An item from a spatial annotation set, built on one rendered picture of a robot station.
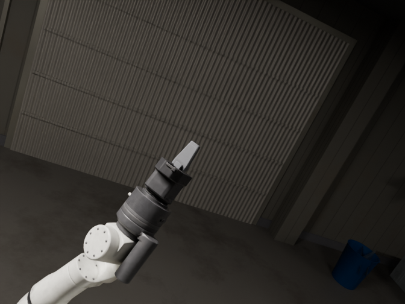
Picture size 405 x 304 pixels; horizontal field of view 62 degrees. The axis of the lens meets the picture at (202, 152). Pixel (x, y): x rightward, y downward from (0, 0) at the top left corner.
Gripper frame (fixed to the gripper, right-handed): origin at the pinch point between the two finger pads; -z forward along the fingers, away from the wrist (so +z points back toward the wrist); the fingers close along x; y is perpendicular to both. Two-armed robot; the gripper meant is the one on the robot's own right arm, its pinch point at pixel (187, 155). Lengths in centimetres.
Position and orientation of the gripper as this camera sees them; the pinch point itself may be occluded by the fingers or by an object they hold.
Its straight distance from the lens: 69.3
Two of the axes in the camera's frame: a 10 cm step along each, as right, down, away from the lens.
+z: -6.0, 8.0, -0.4
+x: -1.5, -1.7, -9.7
